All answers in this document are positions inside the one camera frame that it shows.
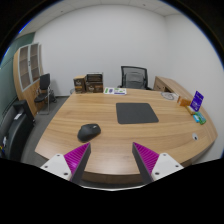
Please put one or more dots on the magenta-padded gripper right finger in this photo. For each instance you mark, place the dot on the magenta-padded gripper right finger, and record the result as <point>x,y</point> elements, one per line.
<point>148,160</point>

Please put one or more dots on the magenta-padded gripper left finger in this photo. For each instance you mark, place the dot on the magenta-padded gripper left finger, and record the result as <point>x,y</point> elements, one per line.
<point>76,160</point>

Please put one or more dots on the black computer mouse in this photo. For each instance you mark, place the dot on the black computer mouse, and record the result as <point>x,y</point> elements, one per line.
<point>88,132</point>

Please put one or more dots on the dark grey mouse pad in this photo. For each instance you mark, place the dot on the dark grey mouse pad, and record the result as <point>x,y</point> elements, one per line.
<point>136,113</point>

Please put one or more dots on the black leather armchair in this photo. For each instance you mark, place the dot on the black leather armchair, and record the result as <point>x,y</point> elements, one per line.
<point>16,133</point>

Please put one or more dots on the teal packet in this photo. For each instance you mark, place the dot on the teal packet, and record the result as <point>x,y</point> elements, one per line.
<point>200,118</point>

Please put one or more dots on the round grey flat disc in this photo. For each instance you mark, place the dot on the round grey flat disc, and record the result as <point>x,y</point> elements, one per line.
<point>169,96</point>

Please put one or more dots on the small orange box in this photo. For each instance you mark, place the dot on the small orange box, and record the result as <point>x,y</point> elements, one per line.
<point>184,101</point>

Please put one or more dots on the wide brown cardboard box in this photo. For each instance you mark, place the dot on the wide brown cardboard box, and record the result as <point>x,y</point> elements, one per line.
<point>94,87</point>

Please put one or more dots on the tall brown cardboard box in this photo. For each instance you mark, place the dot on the tall brown cardboard box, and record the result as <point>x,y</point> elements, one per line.
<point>79,85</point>

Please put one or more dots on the white printed paper sheet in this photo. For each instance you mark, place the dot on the white printed paper sheet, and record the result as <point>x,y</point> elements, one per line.
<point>115,91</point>

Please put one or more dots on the purple standing sign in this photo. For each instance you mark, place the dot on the purple standing sign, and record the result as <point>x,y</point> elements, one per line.
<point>197,100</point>

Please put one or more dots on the wooden side desk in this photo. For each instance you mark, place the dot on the wooden side desk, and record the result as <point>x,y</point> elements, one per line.
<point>168,85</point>

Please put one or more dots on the grey backpack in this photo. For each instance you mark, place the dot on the grey backpack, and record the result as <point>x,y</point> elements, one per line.
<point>134,80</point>

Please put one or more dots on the black flat box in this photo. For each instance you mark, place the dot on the black flat box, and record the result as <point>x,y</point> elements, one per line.
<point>94,77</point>

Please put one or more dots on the black visitor chair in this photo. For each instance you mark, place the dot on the black visitor chair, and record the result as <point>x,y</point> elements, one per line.
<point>44,81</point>

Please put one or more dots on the black mesh office chair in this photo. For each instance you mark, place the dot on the black mesh office chair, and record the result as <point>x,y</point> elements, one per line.
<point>133,69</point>

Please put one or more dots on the wooden glass-door shelf cabinet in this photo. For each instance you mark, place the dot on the wooden glass-door shelf cabinet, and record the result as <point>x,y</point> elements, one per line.
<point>26,80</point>

